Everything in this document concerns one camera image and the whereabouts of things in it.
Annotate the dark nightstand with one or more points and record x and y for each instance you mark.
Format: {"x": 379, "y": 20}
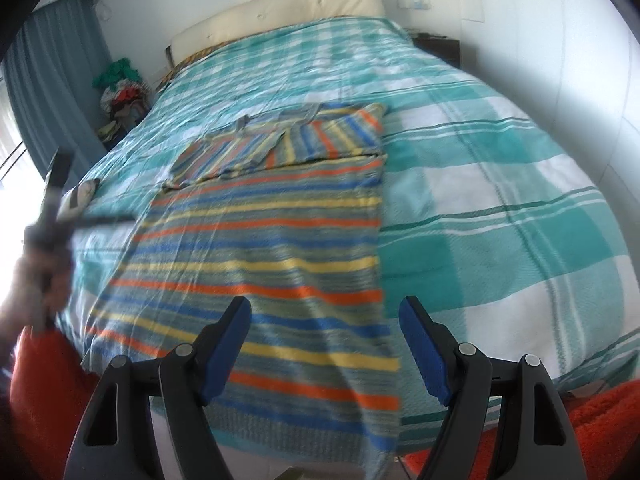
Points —
{"x": 440, "y": 50}

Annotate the bed with teal plaid cover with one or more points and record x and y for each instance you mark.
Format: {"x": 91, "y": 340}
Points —
{"x": 500, "y": 210}

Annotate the blue curtain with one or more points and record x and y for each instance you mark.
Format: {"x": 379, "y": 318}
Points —
{"x": 55, "y": 85}

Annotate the yellow patterned bed sheet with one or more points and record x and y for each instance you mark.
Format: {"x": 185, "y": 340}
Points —
{"x": 190, "y": 62}

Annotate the person's left hand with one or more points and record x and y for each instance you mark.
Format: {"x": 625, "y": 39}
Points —
{"x": 22, "y": 300}

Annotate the pile of colourful clothes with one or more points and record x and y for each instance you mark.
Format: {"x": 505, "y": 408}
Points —
{"x": 122, "y": 95}

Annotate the striped knit sweater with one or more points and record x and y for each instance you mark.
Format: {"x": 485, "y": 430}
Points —
{"x": 250, "y": 260}

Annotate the white wall outlet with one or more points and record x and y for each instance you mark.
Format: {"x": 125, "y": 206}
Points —
{"x": 415, "y": 1}

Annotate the white brown patterned pillow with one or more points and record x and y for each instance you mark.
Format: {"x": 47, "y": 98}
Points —
{"x": 80, "y": 199}

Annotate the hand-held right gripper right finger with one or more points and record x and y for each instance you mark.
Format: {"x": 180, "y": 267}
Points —
{"x": 425, "y": 350}

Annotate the white wardrobe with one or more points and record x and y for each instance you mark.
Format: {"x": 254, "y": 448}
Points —
{"x": 575, "y": 60}

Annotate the cream padded headboard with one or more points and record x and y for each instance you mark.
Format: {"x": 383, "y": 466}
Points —
{"x": 300, "y": 5}

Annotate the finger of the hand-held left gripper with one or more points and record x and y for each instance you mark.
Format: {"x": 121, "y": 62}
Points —
{"x": 100, "y": 218}
{"x": 57, "y": 172}

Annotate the person's orange fleece robe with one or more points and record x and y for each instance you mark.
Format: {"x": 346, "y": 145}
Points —
{"x": 45, "y": 410}

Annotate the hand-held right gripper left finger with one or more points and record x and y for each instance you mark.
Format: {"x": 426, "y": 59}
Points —
{"x": 230, "y": 340}

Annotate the window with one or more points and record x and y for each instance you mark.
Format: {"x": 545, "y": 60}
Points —
{"x": 12, "y": 135}

